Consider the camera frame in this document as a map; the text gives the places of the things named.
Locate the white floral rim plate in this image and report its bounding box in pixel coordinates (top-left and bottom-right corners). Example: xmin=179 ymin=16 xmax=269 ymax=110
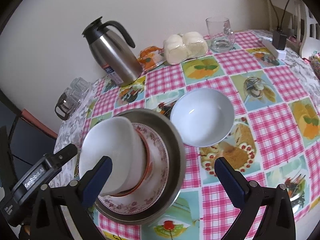
xmin=98 ymin=122 xmax=169 ymax=215

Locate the white square bowl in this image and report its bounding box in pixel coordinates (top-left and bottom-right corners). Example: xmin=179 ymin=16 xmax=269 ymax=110
xmin=79 ymin=116 xmax=148 ymax=196

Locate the large stainless steel plate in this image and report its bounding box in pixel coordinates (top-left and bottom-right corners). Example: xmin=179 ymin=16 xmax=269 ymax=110
xmin=94 ymin=108 xmax=186 ymax=225

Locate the pale blue round bowl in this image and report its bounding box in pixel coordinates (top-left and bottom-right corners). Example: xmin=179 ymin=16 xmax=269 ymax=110
xmin=170 ymin=88 xmax=235 ymax=147

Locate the grey floral white cloth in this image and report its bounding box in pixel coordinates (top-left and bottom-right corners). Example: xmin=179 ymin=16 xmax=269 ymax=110
xmin=49 ymin=77 xmax=105 ymax=187

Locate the clear drinking glass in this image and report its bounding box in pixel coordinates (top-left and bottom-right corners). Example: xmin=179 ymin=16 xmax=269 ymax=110
xmin=70 ymin=77 xmax=91 ymax=93
xmin=65 ymin=87 xmax=88 ymax=103

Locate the stainless steel thermos jug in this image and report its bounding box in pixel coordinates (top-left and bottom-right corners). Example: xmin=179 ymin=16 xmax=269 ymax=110
xmin=82 ymin=17 xmax=143 ymax=87

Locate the orange snack packet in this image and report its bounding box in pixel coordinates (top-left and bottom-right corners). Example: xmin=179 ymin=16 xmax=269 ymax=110
xmin=137 ymin=46 xmax=165 ymax=72

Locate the white power strip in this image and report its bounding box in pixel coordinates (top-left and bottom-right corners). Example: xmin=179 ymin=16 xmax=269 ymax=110
xmin=262 ymin=38 xmax=286 ymax=60

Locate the bag of white buns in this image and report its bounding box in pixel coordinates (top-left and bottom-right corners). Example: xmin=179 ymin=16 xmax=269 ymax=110
xmin=163 ymin=31 xmax=208 ymax=65

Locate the black power adapter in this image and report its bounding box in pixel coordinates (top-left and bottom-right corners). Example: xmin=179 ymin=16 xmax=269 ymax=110
xmin=272 ymin=30 xmax=287 ymax=50

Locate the clear glass mug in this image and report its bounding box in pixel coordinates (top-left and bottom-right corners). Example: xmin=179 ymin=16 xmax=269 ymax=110
xmin=206 ymin=16 xmax=235 ymax=53

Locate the white plastic basket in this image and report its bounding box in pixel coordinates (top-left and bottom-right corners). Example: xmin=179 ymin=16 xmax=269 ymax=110
xmin=295 ymin=0 xmax=319 ymax=60

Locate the glass coffee pot black handle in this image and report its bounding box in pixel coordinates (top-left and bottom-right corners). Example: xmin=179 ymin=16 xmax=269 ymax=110
xmin=54 ymin=88 xmax=79 ymax=121

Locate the black cable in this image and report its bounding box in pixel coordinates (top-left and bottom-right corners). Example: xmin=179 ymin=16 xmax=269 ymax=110
xmin=262 ymin=0 xmax=295 ymax=32

